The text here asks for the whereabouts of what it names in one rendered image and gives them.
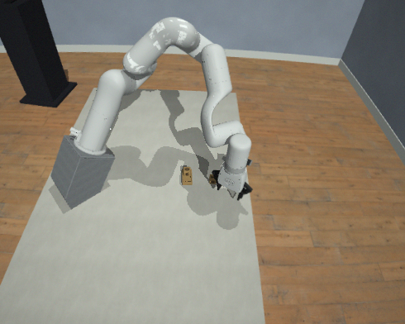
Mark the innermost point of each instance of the brown wooden number cube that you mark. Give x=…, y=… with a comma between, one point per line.
x=186, y=171
x=211, y=179

